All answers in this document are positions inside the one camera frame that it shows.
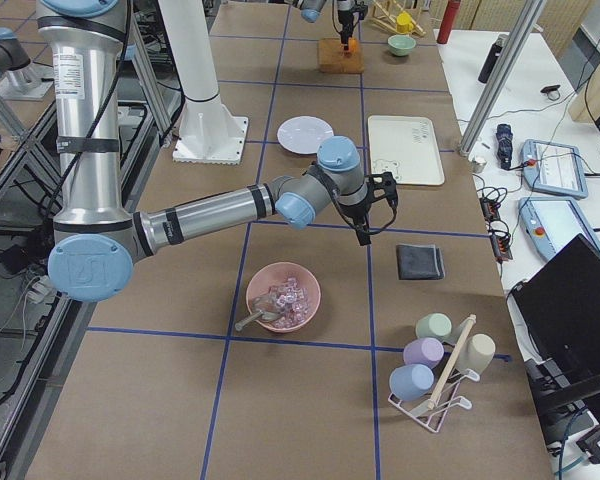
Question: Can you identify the yellow mug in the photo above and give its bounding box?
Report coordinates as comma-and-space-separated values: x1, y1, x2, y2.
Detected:
395, 11, 416, 34

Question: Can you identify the wooden mug rack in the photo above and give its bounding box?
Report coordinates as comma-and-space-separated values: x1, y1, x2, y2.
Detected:
371, 0, 426, 38

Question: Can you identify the beige cup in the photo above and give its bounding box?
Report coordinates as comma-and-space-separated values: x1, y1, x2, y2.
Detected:
455, 334, 496, 375

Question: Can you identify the black laptop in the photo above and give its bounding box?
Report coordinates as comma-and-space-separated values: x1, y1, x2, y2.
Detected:
513, 234, 600, 379

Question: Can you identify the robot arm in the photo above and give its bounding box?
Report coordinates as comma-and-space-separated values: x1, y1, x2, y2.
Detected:
284, 0, 368, 33
36, 1, 371, 302

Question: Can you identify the blue cup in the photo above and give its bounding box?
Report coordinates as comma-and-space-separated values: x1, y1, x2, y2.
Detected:
389, 364, 435, 401

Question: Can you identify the white round plate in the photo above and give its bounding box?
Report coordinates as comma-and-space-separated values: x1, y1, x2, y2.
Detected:
276, 116, 334, 155

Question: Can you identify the metal scoop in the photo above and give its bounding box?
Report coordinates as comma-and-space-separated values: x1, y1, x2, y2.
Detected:
234, 295, 282, 332

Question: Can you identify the green cup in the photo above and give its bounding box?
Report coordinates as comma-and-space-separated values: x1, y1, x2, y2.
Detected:
415, 312, 452, 342

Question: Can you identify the cream bear serving tray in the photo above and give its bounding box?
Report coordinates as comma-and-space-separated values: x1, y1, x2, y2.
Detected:
367, 115, 445, 186

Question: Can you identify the green ceramic bowl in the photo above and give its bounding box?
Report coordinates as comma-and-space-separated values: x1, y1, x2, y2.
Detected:
387, 34, 417, 57

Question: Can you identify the aluminium frame post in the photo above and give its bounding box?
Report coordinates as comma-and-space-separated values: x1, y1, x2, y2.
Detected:
458, 0, 547, 158

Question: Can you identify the near teach pendant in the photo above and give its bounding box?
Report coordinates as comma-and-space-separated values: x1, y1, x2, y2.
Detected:
518, 196, 600, 261

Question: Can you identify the orange fruit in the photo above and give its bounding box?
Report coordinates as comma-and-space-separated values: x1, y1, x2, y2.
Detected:
343, 38, 359, 54

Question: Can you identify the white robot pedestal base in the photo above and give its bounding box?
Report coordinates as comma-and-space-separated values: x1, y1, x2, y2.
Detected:
159, 0, 249, 165

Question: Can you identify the white wire cup rack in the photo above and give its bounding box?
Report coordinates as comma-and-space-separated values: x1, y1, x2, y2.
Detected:
388, 314, 480, 433

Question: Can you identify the teach pendant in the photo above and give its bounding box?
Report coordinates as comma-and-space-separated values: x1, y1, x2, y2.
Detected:
521, 139, 588, 199
518, 196, 600, 261

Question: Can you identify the far teach pendant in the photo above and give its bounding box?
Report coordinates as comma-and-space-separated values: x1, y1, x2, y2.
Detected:
521, 139, 588, 199

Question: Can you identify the red bottle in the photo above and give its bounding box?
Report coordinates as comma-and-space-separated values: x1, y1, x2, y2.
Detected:
436, 0, 461, 45

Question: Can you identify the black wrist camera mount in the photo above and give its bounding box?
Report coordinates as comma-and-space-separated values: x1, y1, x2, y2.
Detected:
366, 171, 399, 210

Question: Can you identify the black bottle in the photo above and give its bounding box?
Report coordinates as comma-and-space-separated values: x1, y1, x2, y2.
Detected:
478, 34, 508, 84

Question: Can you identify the purple cup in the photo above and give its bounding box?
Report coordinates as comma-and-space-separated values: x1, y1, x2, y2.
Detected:
403, 337, 444, 369

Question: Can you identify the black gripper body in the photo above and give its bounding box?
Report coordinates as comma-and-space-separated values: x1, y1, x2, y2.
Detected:
335, 0, 368, 31
338, 198, 369, 231

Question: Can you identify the grey folded cloth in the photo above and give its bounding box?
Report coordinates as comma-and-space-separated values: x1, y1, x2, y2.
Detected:
396, 244, 445, 280

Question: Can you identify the wooden cutting board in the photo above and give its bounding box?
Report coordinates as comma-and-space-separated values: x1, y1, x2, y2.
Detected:
318, 38, 364, 74

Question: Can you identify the pink bowl with ice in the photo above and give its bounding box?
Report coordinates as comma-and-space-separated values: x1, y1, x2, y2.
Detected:
246, 262, 321, 333

